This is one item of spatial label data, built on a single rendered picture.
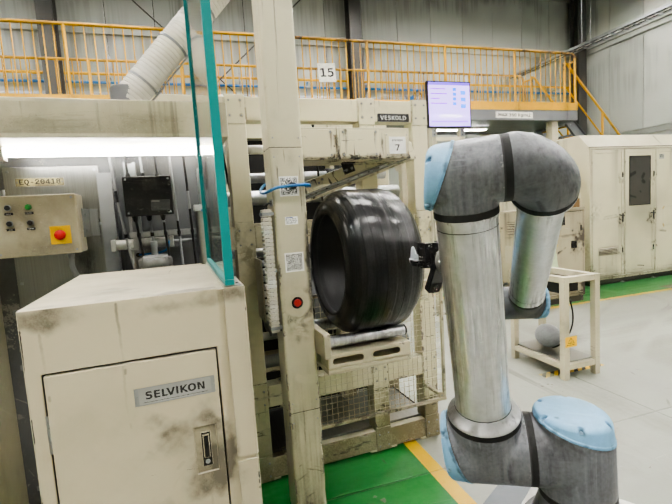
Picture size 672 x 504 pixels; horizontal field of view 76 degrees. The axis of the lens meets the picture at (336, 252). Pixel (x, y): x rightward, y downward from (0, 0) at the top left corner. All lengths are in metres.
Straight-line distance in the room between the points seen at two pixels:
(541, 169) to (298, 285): 1.13
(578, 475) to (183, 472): 0.78
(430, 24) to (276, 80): 11.86
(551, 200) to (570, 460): 0.52
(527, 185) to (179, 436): 0.80
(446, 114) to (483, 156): 4.92
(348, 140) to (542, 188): 1.37
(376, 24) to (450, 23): 2.22
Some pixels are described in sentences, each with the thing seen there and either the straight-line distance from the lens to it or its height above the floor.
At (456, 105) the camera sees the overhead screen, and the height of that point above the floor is 2.59.
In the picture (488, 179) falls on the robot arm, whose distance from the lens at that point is 0.75.
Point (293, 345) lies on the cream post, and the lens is 1.73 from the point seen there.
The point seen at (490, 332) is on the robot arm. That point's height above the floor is 1.16.
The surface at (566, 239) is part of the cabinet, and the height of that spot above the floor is 0.84.
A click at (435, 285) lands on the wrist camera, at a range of 1.41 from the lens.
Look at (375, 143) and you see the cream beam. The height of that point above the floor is 1.71.
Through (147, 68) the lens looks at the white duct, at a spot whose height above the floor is 2.00.
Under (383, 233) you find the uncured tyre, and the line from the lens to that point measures 1.59.
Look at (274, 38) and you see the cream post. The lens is 1.77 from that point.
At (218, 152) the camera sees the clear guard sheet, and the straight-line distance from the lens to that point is 0.90.
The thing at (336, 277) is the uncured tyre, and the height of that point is 1.08.
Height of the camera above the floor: 1.41
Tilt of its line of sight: 6 degrees down
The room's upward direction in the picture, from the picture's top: 4 degrees counter-clockwise
